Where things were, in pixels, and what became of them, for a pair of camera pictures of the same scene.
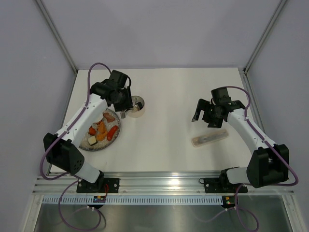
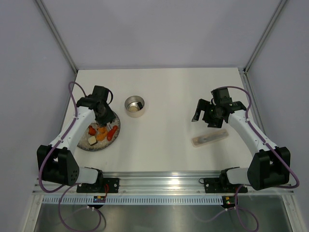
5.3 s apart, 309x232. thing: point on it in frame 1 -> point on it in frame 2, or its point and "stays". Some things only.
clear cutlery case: x=208 y=138 stays
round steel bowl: x=135 y=99 stays
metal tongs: x=122 y=113 -> x=109 y=126
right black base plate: x=221 y=185 stays
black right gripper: x=203 y=105 stays
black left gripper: x=128 y=104 -> x=110 y=116
